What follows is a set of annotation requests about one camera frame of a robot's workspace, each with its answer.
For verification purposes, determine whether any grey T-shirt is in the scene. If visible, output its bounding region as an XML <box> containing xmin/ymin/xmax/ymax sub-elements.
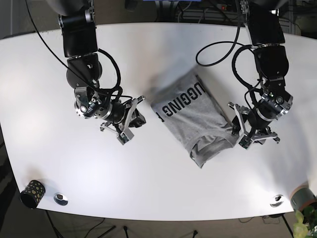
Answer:
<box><xmin>150</xmin><ymin>69</ymin><xmax>238</xmax><ymax>168</ymax></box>

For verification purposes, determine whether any left silver table grommet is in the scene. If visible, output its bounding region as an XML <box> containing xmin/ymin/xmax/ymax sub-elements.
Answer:
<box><xmin>53</xmin><ymin>193</ymin><xmax>68</xmax><ymax>206</ymax></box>

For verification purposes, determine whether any green potted plant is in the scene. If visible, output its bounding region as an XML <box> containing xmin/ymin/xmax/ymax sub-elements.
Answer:
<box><xmin>293</xmin><ymin>205</ymin><xmax>317</xmax><ymax>238</ymax></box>

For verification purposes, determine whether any silver table grommet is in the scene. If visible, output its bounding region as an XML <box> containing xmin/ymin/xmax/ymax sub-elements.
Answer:
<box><xmin>53</xmin><ymin>193</ymin><xmax>68</xmax><ymax>206</ymax></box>
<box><xmin>269</xmin><ymin>194</ymin><xmax>285</xmax><ymax>208</ymax></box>

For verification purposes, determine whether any grey plant pot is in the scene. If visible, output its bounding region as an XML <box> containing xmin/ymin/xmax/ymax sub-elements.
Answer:
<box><xmin>290</xmin><ymin>185</ymin><xmax>317</xmax><ymax>212</ymax></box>

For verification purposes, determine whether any right silver table grommet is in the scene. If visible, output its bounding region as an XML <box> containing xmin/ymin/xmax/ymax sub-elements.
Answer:
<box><xmin>269</xmin><ymin>194</ymin><xmax>285</xmax><ymax>208</ymax></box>

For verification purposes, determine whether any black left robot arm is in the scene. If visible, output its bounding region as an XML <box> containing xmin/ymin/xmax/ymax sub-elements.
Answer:
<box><xmin>228</xmin><ymin>0</ymin><xmax>293</xmax><ymax>149</ymax></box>

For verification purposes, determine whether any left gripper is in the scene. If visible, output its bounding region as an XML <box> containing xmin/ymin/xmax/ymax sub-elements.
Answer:
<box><xmin>228</xmin><ymin>102</ymin><xmax>280</xmax><ymax>148</ymax></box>

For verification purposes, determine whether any black dotted cup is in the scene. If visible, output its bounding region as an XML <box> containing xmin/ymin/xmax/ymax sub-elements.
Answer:
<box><xmin>20</xmin><ymin>180</ymin><xmax>46</xmax><ymax>209</ymax></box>

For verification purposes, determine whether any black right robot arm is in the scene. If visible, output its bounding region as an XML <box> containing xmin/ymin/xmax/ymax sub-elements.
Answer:
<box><xmin>58</xmin><ymin>0</ymin><xmax>146</xmax><ymax>145</ymax></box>

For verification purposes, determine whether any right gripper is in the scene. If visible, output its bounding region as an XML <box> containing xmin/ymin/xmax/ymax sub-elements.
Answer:
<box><xmin>99</xmin><ymin>97</ymin><xmax>146</xmax><ymax>145</ymax></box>

